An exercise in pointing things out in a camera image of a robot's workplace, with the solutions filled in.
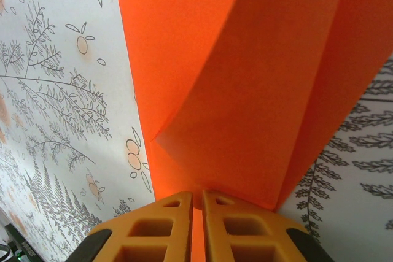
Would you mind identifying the orange paper sheet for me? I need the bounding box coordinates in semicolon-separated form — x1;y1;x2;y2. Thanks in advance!
114;0;393;211

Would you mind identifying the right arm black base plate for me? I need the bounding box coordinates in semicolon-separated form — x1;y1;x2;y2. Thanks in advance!
0;222;42;262

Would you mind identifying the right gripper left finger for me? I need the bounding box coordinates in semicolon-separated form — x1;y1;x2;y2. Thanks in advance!
70;190;193;262

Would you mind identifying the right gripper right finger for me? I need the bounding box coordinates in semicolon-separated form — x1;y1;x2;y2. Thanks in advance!
201;190;326;262

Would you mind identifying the floral print tablecloth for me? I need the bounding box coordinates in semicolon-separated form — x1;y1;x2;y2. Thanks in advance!
0;0;393;262

